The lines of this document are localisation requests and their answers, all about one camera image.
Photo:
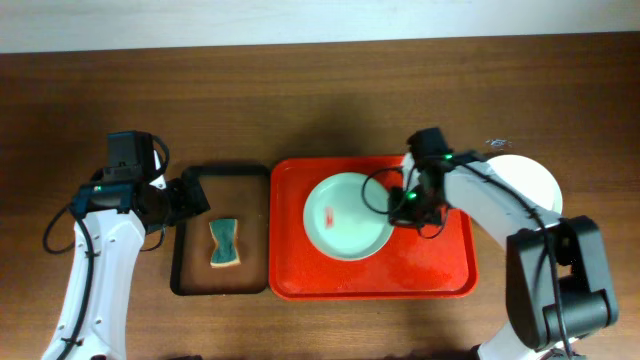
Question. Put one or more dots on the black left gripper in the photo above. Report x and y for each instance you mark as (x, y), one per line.
(189, 196)

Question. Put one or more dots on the pale green plate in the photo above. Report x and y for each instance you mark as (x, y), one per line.
(344, 219)

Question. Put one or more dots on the black brown tray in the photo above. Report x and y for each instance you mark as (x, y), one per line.
(233, 191)

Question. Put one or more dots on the white plate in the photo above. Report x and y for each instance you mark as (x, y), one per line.
(531, 179)

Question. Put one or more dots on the green and yellow sponge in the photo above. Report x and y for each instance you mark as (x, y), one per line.
(224, 234)

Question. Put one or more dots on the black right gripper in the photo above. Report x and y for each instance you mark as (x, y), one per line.
(409, 214)

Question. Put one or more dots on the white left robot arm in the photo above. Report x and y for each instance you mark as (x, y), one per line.
(113, 214)

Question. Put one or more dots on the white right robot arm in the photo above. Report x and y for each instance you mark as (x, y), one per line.
(559, 288)

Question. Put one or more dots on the red plastic tray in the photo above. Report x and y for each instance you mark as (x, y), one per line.
(434, 263)

